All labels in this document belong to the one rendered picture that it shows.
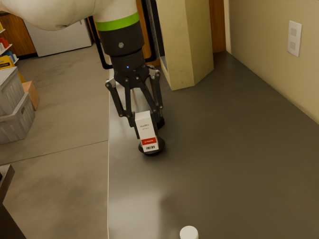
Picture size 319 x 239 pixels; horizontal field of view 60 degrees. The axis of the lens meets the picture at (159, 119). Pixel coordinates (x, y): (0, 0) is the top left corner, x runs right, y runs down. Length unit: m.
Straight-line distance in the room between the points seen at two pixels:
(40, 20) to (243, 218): 0.59
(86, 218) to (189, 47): 1.41
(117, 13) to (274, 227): 0.57
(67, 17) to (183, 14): 0.76
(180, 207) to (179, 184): 0.08
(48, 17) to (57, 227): 1.83
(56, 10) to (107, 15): 0.12
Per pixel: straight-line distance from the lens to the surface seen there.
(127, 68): 0.62
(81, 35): 6.25
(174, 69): 1.27
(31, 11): 0.51
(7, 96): 3.25
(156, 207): 0.76
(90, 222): 2.10
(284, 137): 0.96
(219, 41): 1.69
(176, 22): 1.22
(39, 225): 2.28
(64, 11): 0.51
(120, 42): 0.59
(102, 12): 0.58
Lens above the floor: 1.51
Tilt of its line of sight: 31 degrees down
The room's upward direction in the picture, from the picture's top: 12 degrees counter-clockwise
